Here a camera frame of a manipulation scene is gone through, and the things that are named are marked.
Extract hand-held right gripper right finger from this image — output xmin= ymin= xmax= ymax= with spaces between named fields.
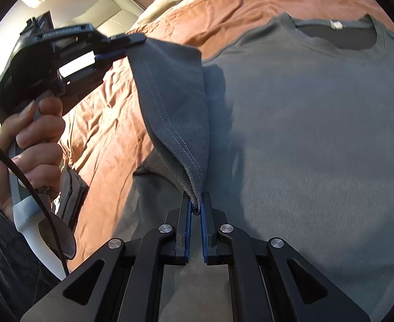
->
xmin=201 ymin=191 xmax=372 ymax=322

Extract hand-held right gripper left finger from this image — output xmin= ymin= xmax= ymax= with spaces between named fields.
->
xmin=20 ymin=191 xmax=192 ymax=322

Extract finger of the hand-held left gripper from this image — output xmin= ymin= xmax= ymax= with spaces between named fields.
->
xmin=95 ymin=49 xmax=131 ymax=64
xmin=108 ymin=33 xmax=147 ymax=46

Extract plain grey T-shirt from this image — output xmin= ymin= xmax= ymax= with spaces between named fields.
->
xmin=130 ymin=12 xmax=394 ymax=322

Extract person's left forearm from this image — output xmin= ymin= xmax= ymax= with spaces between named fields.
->
xmin=0 ymin=195 xmax=65 ymax=322

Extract person's left hand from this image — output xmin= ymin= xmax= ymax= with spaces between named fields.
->
xmin=0 ymin=94 xmax=67 ymax=222

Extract cream padded sofa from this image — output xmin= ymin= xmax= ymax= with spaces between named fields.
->
xmin=60 ymin=0 xmax=144 ymax=37

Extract orange fleece blanket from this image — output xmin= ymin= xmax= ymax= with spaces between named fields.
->
xmin=58 ymin=0 xmax=394 ymax=272

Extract thick black gripper cable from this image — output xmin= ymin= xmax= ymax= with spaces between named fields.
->
xmin=0 ymin=135 xmax=70 ymax=277

